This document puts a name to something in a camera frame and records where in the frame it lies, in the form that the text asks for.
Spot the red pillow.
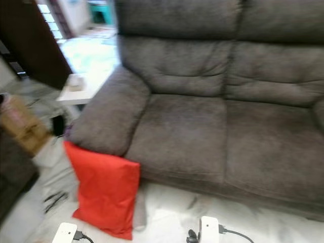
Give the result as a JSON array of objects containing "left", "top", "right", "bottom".
[{"left": 64, "top": 140, "right": 141, "bottom": 240}]

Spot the black power adapter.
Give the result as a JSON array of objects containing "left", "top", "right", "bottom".
[{"left": 52, "top": 115, "right": 65, "bottom": 136}]

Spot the cardboard box with pink tape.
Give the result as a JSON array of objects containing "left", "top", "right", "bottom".
[{"left": 1, "top": 95, "right": 52, "bottom": 156}]

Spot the white side table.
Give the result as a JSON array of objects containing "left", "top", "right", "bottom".
[{"left": 57, "top": 71, "right": 114, "bottom": 106}]

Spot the beige tissue box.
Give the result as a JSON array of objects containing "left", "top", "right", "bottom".
[{"left": 67, "top": 74, "right": 86, "bottom": 92}]

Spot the green plastic stool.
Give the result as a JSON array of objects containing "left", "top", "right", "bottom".
[{"left": 89, "top": 1, "right": 113, "bottom": 26}]

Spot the dark wooden door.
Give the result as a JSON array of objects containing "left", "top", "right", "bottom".
[{"left": 0, "top": 0, "right": 73, "bottom": 90}]

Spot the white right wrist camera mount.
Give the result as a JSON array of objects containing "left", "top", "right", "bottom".
[{"left": 200, "top": 216, "right": 220, "bottom": 243}]

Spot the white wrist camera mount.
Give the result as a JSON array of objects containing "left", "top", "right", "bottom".
[
  {"left": 52, "top": 222, "right": 79, "bottom": 243},
  {"left": 200, "top": 216, "right": 220, "bottom": 243}
]

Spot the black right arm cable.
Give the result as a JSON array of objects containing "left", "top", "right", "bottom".
[{"left": 218, "top": 225, "right": 255, "bottom": 243}]

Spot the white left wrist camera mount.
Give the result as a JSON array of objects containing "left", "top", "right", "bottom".
[{"left": 52, "top": 222, "right": 79, "bottom": 243}]

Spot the thin black floor cable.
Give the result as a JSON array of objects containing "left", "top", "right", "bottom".
[{"left": 44, "top": 191, "right": 69, "bottom": 213}]

